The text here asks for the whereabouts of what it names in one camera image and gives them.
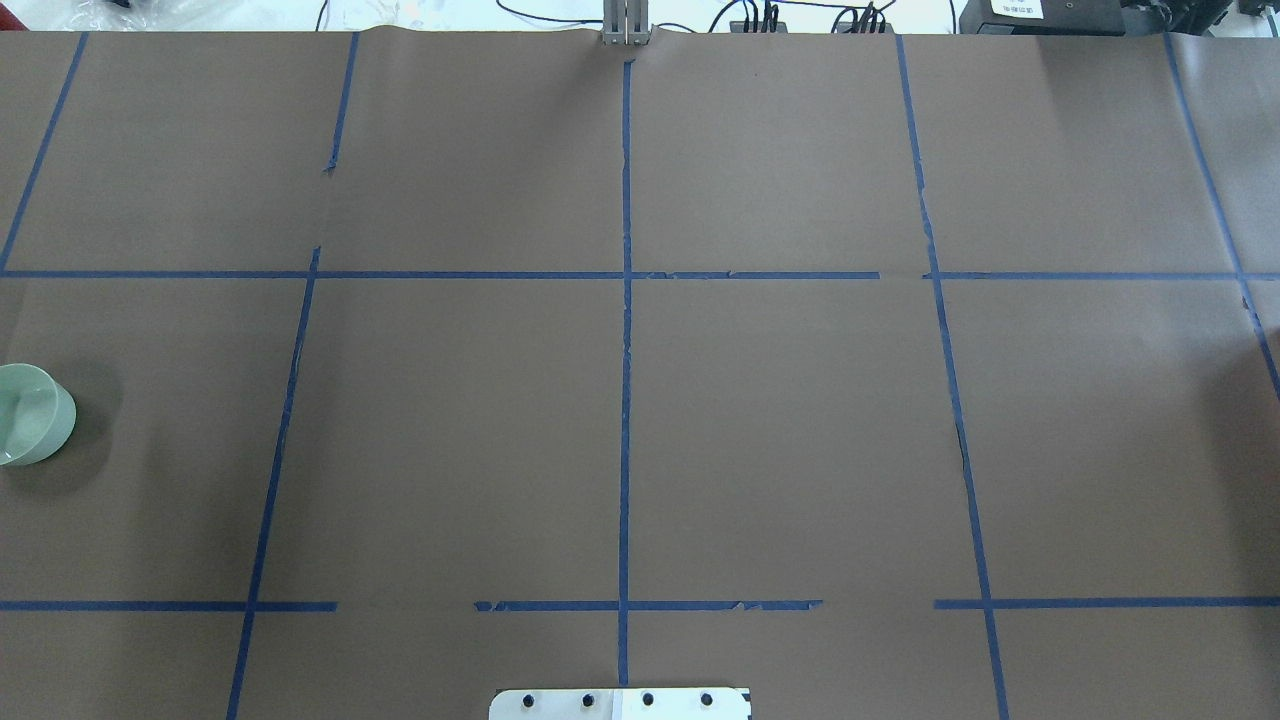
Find mint green bowl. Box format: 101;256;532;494
1;363;77;468

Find black power box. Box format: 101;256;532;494
957;1;1126;37

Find aluminium frame post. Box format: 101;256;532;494
600;0;653;46

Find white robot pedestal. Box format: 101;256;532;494
488;687;753;719

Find black cables at table edge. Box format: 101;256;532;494
710;0;896;35

